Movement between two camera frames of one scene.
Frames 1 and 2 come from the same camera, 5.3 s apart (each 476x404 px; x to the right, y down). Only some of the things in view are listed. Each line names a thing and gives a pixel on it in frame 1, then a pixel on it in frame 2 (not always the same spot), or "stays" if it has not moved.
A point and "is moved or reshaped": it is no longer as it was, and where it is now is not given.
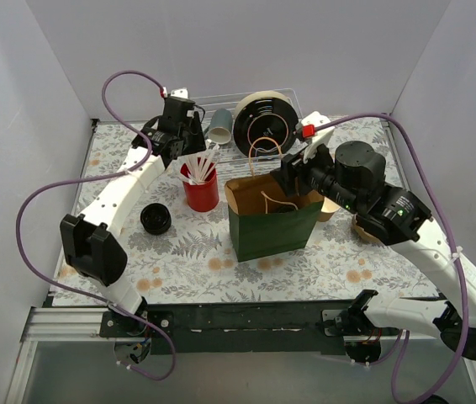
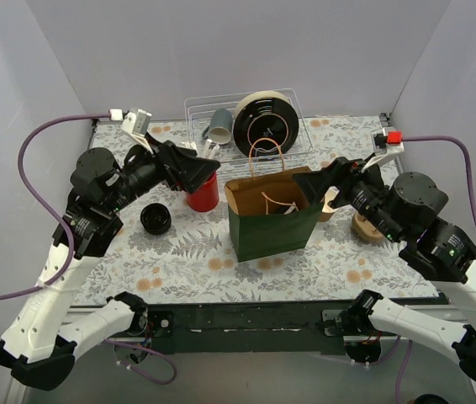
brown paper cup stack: x=328 y=209 stays
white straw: x=192 y=163 is moved or reshaped
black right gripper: x=290 y=169 → x=342 y=182
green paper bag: x=266 y=220 stays
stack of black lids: x=156 y=218 stays
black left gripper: x=193 y=137 → x=171 y=162
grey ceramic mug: x=220 y=130 stays
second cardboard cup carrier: x=362 y=232 stays
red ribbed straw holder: x=200 y=178 stays
